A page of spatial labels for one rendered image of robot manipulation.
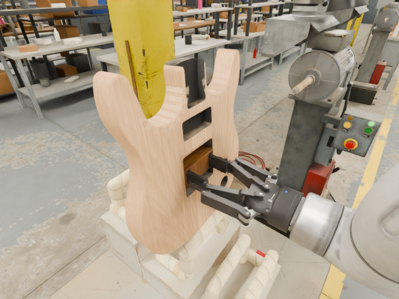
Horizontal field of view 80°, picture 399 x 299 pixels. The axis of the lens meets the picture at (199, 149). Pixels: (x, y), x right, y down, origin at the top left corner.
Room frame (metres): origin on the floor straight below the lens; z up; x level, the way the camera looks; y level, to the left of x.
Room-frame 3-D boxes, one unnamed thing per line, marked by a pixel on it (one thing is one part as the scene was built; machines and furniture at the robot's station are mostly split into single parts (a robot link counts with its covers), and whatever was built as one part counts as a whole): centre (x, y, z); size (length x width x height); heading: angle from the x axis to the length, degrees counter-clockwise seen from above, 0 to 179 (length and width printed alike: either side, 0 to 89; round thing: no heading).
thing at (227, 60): (0.53, -0.05, 1.48); 0.07 x 0.04 x 0.09; 143
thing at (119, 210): (0.43, 0.20, 1.12); 0.11 x 0.03 x 0.03; 55
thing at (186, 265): (0.32, 0.03, 1.07); 0.03 x 0.03 x 0.09
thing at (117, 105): (0.32, 0.10, 1.49); 0.07 x 0.04 x 0.10; 143
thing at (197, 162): (0.41, 0.01, 1.31); 0.10 x 0.03 x 0.05; 143
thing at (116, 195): (0.47, 0.23, 1.15); 0.03 x 0.03 x 0.09
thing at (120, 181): (0.53, 0.18, 1.20); 0.20 x 0.03 x 0.03; 144
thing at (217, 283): (0.35, -0.08, 1.04); 0.20 x 0.03 x 0.03; 144
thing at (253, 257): (0.40, -0.17, 0.96); 0.11 x 0.03 x 0.03; 55
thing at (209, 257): (0.42, 0.02, 0.98); 0.27 x 0.16 x 0.09; 145
